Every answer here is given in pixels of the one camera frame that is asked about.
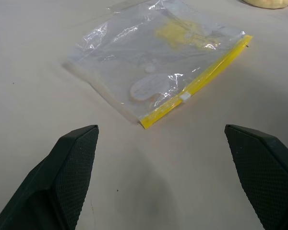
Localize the pale yellow round object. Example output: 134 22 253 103
241 0 288 10

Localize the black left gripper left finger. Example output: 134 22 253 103
0 124 99 230

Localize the clear zip bag yellow strip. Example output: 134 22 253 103
62 0 254 130

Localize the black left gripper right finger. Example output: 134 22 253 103
224 124 288 230

